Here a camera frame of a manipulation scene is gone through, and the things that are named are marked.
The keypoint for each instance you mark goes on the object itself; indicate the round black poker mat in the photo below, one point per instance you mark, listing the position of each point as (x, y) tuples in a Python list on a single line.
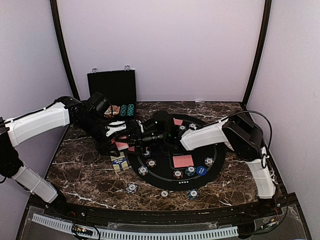
[(161, 176)]

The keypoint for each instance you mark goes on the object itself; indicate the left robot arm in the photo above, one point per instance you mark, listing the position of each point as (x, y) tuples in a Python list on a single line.
[(27, 141)]

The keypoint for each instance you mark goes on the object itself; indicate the green chip row right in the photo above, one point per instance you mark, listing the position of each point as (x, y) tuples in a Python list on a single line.
[(130, 110)]

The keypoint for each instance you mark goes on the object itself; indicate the blue green chip stack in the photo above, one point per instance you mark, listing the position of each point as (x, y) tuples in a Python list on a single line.
[(193, 194)]

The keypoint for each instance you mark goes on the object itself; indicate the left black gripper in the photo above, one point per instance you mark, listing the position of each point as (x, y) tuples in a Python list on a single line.
[(109, 146)]

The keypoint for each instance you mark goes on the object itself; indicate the green chip row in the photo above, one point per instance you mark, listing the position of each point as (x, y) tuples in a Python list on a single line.
[(123, 110), (130, 110)]

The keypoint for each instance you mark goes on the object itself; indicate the red-backed card deck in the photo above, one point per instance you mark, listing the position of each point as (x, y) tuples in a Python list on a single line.
[(119, 143)]

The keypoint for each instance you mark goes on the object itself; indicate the blue white chip stack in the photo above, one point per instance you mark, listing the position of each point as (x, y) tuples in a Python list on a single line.
[(131, 188)]

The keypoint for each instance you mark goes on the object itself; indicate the brown chip front mat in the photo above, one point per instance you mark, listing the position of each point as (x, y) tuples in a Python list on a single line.
[(177, 174)]

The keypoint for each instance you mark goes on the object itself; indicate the blue chip mat edge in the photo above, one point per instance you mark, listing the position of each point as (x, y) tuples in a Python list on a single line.
[(142, 170)]

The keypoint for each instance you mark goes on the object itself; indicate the brown chip mat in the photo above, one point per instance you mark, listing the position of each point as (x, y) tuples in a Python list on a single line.
[(177, 174), (151, 163)]

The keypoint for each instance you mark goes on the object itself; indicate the dealt card front player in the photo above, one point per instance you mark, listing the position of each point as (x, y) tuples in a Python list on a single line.
[(183, 161)]

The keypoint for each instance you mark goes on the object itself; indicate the card deck in case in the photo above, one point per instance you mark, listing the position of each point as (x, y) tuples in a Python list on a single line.
[(112, 111)]

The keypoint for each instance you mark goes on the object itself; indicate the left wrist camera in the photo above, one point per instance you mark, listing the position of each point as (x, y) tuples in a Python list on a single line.
[(97, 105)]

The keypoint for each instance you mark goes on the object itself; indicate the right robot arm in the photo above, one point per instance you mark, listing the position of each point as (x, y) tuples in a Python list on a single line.
[(243, 135)]

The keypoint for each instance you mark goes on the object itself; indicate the brown white chip stack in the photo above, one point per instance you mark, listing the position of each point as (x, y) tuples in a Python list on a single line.
[(164, 194)]

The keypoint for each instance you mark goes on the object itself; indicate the blue chip mat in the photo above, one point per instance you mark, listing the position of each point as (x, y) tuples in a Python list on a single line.
[(209, 161), (192, 126)]

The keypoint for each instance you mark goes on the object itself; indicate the white slotted cable duct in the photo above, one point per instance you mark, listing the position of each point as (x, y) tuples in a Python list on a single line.
[(119, 231)]

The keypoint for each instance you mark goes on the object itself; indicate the dealt card player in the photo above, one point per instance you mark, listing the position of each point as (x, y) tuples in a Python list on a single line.
[(131, 149), (183, 161), (178, 122)]

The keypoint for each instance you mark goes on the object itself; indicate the gold card box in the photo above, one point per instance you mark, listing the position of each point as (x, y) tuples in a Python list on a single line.
[(119, 163)]

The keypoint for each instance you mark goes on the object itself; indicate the green chip row left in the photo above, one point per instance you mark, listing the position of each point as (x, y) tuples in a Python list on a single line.
[(123, 110)]

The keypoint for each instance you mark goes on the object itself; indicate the black poker chip case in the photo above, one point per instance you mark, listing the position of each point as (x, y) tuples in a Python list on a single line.
[(118, 86)]

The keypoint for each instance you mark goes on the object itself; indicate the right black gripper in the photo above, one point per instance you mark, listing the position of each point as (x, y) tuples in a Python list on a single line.
[(139, 143)]

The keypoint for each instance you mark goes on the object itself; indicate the blue round blind button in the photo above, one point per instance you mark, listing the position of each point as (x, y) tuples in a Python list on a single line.
[(201, 170)]

